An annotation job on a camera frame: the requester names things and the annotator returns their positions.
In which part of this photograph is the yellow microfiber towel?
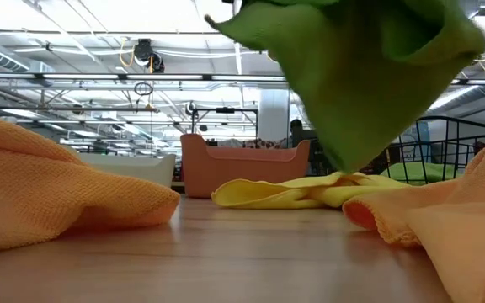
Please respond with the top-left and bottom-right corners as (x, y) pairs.
(211, 171), (410, 210)

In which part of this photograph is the orange towel with white tag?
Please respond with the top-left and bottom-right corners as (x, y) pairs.
(0, 112), (181, 255)

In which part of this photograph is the orange microfiber towel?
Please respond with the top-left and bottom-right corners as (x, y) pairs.
(342, 139), (485, 303)

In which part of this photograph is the floral patterned cushion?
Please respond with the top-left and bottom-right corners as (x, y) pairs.
(242, 138), (288, 149)

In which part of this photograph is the orange plastic basket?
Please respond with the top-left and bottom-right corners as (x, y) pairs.
(179, 133), (312, 199)

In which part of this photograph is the white round column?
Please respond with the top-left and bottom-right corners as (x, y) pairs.
(258, 88), (290, 142)

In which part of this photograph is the person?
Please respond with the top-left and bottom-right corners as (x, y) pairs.
(286, 119), (317, 148)

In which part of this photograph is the white plastic basket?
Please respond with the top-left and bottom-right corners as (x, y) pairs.
(61, 145), (178, 189)

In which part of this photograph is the clear bottle with blue cap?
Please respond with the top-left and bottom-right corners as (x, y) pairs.
(410, 121), (431, 163)

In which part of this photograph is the long ceiling light bar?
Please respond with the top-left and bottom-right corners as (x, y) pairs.
(0, 72), (485, 87)

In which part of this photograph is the black metal frame stand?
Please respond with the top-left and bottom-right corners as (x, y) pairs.
(190, 107), (259, 136)

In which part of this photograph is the black hanging cable loop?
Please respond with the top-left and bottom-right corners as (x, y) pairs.
(134, 82), (154, 97)

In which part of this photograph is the black ceiling cable reel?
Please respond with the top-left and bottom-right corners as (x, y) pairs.
(132, 38), (166, 75)

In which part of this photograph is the black wire basket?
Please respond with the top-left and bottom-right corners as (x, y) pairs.
(383, 115), (485, 186)

